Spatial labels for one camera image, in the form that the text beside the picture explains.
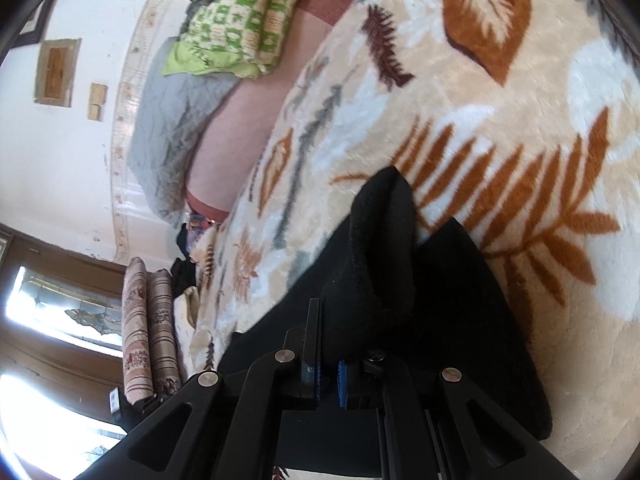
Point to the wooden wall frame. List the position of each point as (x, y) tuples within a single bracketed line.
[(56, 72)]

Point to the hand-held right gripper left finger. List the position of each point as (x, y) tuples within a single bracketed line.
[(314, 382)]

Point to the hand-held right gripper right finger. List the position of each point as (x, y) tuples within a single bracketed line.
[(343, 384)]

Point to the grey quilted blanket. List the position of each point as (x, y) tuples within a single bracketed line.
[(167, 120)]

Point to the cream cloth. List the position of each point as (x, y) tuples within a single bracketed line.
[(186, 310)]

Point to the black pants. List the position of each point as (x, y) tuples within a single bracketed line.
[(380, 270)]

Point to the black clothes pile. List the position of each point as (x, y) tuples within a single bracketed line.
[(184, 265)]

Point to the green patterned quilt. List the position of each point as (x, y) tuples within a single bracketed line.
[(235, 20)]

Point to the colourful small packet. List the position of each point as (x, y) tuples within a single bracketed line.
[(202, 219)]

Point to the cream leaf print blanket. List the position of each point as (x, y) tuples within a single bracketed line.
[(500, 125)]

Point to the small wooden wall block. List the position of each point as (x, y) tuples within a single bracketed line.
[(98, 94), (95, 112)]

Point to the pink maroon sofa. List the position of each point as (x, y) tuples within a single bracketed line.
[(240, 125)]

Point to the dark picture frame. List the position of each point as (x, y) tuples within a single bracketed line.
[(35, 22)]

